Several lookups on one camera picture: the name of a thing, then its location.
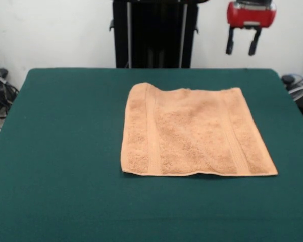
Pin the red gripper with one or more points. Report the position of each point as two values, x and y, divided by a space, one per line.
250 17

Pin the tan terry towel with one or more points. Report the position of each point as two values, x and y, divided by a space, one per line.
192 133

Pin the dark green table cloth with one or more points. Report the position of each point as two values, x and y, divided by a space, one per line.
65 176

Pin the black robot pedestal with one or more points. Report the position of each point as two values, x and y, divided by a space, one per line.
154 30

